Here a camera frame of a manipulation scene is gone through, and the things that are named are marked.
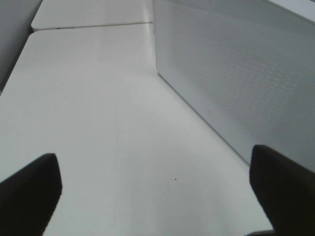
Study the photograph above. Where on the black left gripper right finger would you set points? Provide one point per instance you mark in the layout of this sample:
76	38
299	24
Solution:
286	192

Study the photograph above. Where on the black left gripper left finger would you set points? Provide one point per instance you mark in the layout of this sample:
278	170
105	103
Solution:
29	197

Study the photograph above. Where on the white microwave oven body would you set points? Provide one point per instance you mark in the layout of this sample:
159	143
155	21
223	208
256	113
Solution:
233	68

